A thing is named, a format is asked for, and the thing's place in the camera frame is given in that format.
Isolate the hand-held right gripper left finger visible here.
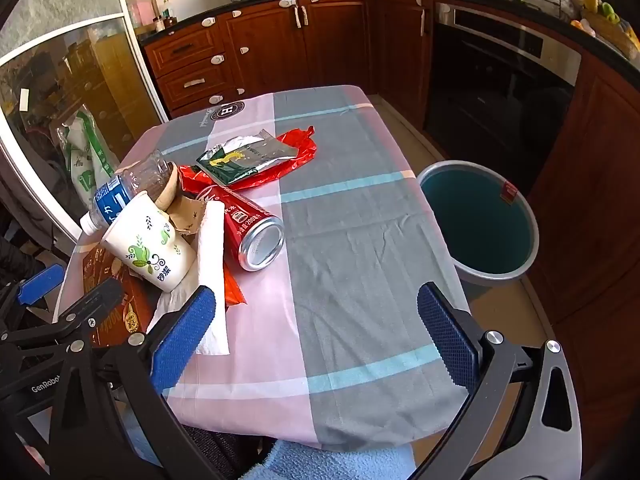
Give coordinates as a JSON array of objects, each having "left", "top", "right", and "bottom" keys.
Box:
[{"left": 50, "top": 285, "right": 222, "bottom": 480}]

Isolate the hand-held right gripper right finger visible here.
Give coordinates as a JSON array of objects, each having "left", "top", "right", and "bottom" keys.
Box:
[{"left": 416, "top": 281, "right": 585, "bottom": 480}]

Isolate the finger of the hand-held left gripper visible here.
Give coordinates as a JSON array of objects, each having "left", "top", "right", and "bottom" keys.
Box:
[
  {"left": 0, "top": 264, "right": 67, "bottom": 331},
  {"left": 0, "top": 277, "right": 125, "bottom": 356}
]

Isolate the orange brown carton box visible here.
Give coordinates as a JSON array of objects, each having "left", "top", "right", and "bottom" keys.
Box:
[{"left": 80, "top": 247, "right": 153, "bottom": 348}]

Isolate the orange red wrapper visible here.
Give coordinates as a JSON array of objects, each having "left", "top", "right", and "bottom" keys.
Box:
[{"left": 222, "top": 259, "right": 247, "bottom": 308}]

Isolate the white paper cup green print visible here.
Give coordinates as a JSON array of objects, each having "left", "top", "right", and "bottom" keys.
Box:
[{"left": 100, "top": 192, "right": 198, "bottom": 293}]

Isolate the white paper tissue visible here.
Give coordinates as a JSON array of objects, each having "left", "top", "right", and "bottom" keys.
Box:
[{"left": 147, "top": 202, "right": 232, "bottom": 357}]

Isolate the clear plastic bottle blue label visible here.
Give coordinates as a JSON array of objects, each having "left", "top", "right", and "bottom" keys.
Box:
[{"left": 79, "top": 149, "right": 178, "bottom": 237}]

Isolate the grey trash bin teal liner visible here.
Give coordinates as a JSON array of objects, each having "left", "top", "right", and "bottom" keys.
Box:
[{"left": 416, "top": 160, "right": 540, "bottom": 288}]

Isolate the brown coconut shell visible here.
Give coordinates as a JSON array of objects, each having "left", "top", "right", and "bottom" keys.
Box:
[{"left": 141, "top": 161, "right": 182, "bottom": 212}]

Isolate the black padded jacket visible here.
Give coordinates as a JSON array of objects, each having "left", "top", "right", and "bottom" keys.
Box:
[{"left": 0, "top": 232, "right": 46, "bottom": 286}]

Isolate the brown cardboard piece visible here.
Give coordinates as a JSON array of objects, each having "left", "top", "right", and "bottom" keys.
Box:
[{"left": 167, "top": 194, "right": 209, "bottom": 239}]

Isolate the green white plastic bag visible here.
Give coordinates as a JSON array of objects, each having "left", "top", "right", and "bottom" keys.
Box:
[{"left": 56, "top": 105, "right": 121, "bottom": 211}]

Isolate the red drink can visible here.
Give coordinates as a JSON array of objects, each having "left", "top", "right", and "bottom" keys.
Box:
[{"left": 197, "top": 184, "right": 287, "bottom": 272}]

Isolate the green silver snack packet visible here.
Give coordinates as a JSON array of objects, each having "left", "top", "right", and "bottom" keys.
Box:
[{"left": 195, "top": 129, "right": 301, "bottom": 191}]

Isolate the light blue fleece garment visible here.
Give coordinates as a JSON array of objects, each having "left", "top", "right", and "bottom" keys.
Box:
[{"left": 240, "top": 437, "right": 416, "bottom": 480}]

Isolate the sliding glass door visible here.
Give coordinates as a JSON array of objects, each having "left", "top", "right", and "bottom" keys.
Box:
[{"left": 0, "top": 0, "right": 168, "bottom": 251}]

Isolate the red plastic bag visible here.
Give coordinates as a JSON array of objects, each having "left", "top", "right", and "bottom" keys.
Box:
[{"left": 178, "top": 126, "right": 319, "bottom": 196}]

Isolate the built-in black oven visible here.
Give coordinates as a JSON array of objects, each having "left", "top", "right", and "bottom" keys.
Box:
[{"left": 424, "top": 2, "right": 583, "bottom": 196}]

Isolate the wicker basket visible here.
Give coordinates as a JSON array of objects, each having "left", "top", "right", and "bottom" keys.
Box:
[{"left": 582, "top": 10, "right": 640, "bottom": 58}]

